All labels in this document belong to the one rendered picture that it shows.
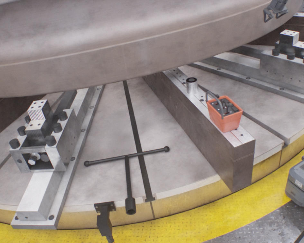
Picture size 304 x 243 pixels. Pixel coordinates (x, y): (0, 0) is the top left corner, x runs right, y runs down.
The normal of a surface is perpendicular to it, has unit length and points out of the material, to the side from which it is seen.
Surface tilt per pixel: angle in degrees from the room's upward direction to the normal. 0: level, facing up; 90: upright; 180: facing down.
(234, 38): 90
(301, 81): 90
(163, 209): 90
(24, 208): 0
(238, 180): 90
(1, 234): 0
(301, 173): 0
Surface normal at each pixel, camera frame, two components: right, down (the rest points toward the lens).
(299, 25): -0.44, 0.58
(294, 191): -0.88, 0.38
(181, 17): 0.16, -0.13
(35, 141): -0.07, 0.59
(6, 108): 0.88, 0.15
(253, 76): -0.74, 0.48
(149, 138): -0.16, -0.80
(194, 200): 0.24, 0.54
